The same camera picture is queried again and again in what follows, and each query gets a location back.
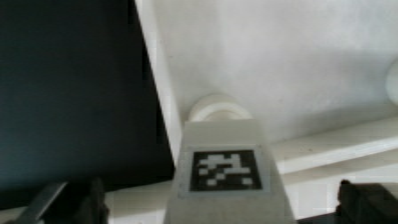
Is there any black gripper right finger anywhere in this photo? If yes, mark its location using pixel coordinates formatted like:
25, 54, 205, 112
336, 180, 398, 224

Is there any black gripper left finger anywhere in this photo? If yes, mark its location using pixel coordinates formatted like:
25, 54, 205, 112
13, 178, 109, 224

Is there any white table leg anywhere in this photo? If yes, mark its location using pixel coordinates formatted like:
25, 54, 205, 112
162, 111, 299, 224

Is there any white square tabletop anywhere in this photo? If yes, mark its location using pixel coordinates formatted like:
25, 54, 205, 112
135, 0, 398, 185

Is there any white L-shaped obstacle fence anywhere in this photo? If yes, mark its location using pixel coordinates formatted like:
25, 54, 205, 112
0, 159, 398, 224

